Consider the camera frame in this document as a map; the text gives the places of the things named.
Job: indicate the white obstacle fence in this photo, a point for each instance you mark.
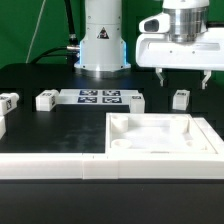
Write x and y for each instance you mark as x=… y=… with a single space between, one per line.
x=117 y=165

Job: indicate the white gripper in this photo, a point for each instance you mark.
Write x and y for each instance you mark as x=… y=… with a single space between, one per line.
x=181 y=39

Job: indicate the white square table top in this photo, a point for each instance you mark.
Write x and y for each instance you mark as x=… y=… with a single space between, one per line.
x=155 y=133

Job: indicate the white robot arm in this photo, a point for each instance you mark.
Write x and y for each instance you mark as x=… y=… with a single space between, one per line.
x=102 y=49

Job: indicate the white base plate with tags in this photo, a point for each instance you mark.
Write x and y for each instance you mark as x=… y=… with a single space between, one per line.
x=96 y=97

